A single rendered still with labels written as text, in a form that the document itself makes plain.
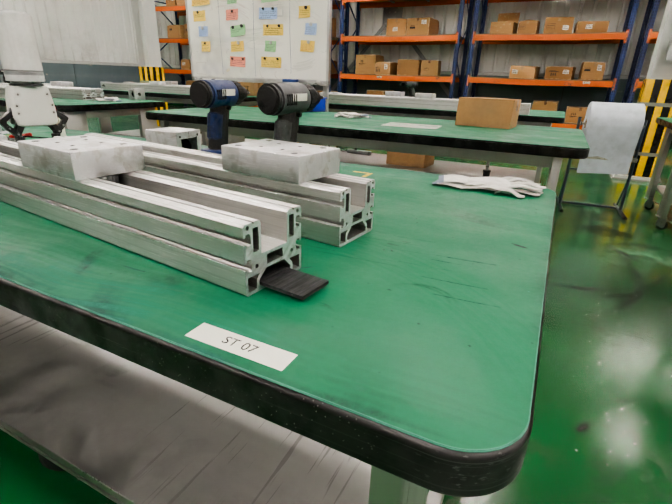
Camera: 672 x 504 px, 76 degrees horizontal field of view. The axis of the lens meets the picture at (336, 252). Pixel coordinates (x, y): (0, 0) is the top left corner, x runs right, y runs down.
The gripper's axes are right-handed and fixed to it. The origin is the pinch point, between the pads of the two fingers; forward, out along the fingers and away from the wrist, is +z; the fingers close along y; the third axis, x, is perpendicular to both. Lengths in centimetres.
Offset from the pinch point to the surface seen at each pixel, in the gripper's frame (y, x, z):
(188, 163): 5, 67, -4
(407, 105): -321, -40, 3
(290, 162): 5, 91, -8
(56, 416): 23, 30, 60
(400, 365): 25, 119, 4
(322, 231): 5, 96, 2
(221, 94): -16, 53, -15
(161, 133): -13.7, 33.7, -5.0
